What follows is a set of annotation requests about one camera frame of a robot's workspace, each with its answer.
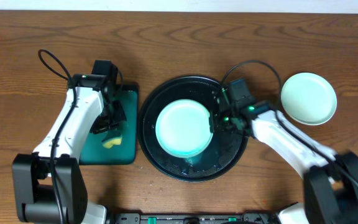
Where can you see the round black tray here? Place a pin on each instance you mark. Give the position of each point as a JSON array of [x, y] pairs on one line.
[[224, 150]]

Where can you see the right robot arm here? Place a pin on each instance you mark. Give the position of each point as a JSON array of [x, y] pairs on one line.
[[330, 180]]

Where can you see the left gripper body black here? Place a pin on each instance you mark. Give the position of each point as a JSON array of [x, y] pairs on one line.
[[110, 123]]

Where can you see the rectangular black green tray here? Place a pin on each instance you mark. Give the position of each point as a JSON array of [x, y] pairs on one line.
[[94, 153]]

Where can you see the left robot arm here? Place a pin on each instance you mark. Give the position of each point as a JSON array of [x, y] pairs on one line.
[[48, 184]]

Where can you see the green yellow sponge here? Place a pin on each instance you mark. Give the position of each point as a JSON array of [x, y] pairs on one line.
[[113, 138]]

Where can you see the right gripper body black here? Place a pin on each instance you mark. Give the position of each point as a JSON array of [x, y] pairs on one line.
[[217, 119]]

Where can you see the mint plate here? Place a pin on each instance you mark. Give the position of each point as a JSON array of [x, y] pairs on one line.
[[182, 128], [309, 99]]

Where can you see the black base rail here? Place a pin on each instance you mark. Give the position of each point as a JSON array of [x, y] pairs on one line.
[[136, 218]]

